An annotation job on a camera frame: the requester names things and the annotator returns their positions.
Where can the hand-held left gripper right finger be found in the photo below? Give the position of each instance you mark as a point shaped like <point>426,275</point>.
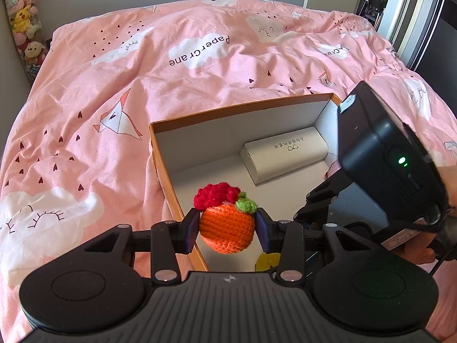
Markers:
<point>263,230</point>

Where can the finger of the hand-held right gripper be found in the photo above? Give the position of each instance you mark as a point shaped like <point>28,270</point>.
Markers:
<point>314,203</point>

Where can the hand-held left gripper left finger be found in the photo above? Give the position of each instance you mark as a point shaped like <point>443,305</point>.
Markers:
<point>192,230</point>

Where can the orange crochet fruit toy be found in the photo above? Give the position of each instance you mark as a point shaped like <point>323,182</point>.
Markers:
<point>228,227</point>

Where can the white glasses case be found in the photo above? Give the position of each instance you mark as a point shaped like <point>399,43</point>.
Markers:
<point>282,153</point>

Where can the orange cardboard box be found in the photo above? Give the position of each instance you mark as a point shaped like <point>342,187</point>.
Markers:
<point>200,143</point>

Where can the person's right forearm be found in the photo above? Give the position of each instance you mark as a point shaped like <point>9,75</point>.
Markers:
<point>450,185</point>

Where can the person's right hand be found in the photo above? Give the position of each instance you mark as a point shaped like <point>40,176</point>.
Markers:
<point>421,250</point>

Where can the yellow flat toy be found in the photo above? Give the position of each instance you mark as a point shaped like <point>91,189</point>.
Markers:
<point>267,261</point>

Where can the pink cloth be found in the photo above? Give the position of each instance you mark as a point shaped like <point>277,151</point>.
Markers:
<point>334,166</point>

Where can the dark sliding door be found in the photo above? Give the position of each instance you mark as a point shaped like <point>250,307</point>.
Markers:
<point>425,10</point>

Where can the pink printed blanket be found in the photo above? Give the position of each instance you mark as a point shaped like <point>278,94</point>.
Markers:
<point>125,89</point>

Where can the plush toys in clear tube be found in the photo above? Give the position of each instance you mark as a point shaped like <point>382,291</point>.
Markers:
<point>25,18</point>

